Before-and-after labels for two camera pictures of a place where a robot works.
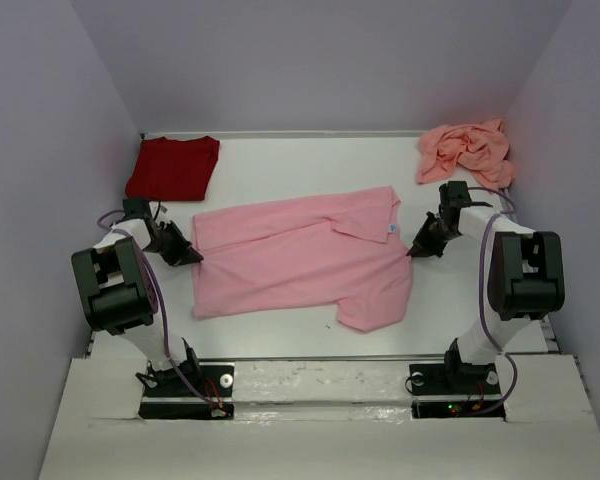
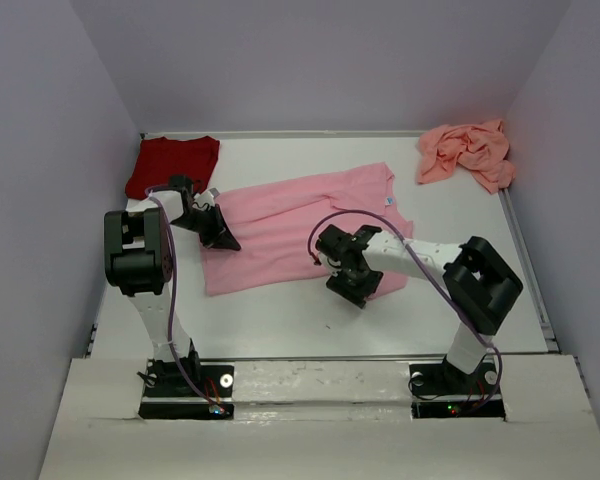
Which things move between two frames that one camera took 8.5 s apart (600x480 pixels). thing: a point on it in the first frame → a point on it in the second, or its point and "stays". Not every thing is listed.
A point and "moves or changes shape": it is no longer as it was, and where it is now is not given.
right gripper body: [443, 236] → [356, 286]
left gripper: [183, 254] → [223, 241]
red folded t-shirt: [173, 170] stays
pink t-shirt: [342, 250] moves or changes shape
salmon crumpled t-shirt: [483, 150] stays
